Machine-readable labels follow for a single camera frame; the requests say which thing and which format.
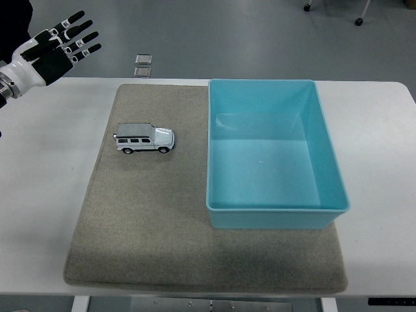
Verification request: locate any black table control panel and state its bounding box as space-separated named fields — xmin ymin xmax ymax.
xmin=367 ymin=296 xmax=416 ymax=307

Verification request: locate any beige felt mat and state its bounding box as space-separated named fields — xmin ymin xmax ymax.
xmin=61 ymin=83 xmax=350 ymax=293

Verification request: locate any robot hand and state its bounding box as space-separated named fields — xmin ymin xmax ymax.
xmin=0 ymin=10 xmax=103 ymax=88

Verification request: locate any white table leg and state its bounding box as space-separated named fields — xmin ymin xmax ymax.
xmin=319 ymin=296 xmax=339 ymax=312
xmin=71 ymin=296 xmax=90 ymax=312

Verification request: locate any grey metal plate with screws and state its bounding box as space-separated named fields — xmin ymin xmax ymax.
xmin=129 ymin=296 xmax=294 ymax=312

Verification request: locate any white toy car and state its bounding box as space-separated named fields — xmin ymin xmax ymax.
xmin=112 ymin=122 xmax=176 ymax=155

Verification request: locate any light blue plastic box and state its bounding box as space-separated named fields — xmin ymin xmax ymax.
xmin=205 ymin=78 xmax=352 ymax=231

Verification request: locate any person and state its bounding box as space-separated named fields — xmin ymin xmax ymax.
xmin=0 ymin=0 xmax=34 ymax=64

